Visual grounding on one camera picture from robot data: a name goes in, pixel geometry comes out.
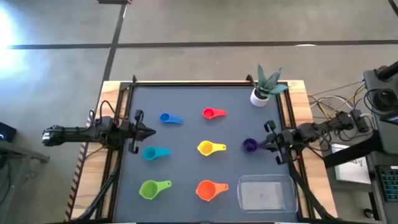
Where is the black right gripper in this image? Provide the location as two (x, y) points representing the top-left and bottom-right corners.
(257, 119), (295, 166)

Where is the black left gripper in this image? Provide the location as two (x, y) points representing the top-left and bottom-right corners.
(119, 109), (156, 155)

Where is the purple measuring cup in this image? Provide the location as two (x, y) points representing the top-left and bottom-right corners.
(243, 138), (259, 154)

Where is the teal measuring cup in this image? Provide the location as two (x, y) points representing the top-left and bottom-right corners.
(141, 146), (172, 162)

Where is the blue measuring cup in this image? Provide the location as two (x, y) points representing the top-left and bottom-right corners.
(159, 113), (185, 125)

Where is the green measuring cup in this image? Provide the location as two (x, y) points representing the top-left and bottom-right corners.
(138, 179), (172, 200)

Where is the yellow measuring cup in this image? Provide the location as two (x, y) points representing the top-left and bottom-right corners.
(197, 140), (227, 157)

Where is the red measuring cup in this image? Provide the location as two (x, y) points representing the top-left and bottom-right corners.
(201, 107), (228, 120)

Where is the succulent plant in white pot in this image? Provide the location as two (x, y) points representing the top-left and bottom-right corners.
(249, 63), (290, 108)

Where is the clear plastic container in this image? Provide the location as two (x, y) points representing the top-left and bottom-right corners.
(237, 174), (299, 215)

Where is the dark grey table mat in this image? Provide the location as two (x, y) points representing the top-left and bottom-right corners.
(113, 86), (301, 223)

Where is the black diagonal beam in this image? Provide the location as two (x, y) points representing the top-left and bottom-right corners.
(322, 130), (382, 169)

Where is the white paper sheet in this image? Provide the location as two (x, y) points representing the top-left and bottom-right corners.
(330, 143), (373, 185)

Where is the black power strip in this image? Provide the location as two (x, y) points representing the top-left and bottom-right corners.
(353, 109), (370, 133)

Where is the grey equipment cart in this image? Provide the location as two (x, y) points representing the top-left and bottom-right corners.
(363, 60), (398, 156)

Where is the dark keyboard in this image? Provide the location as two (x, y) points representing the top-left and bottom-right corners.
(374, 164), (398, 203)

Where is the grey metal desk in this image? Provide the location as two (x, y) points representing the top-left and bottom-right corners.
(0, 139), (50, 224)

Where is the black box with blue light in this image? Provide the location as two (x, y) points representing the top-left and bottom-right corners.
(0, 121), (18, 143)

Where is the black pole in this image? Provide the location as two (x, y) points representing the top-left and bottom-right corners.
(377, 60), (398, 80)

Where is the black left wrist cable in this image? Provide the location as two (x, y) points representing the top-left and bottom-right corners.
(98, 100), (118, 124)

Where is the yellow cable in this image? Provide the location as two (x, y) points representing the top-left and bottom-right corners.
(310, 83), (367, 121)

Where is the coiled black cable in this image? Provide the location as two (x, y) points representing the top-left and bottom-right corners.
(363, 88), (398, 113)

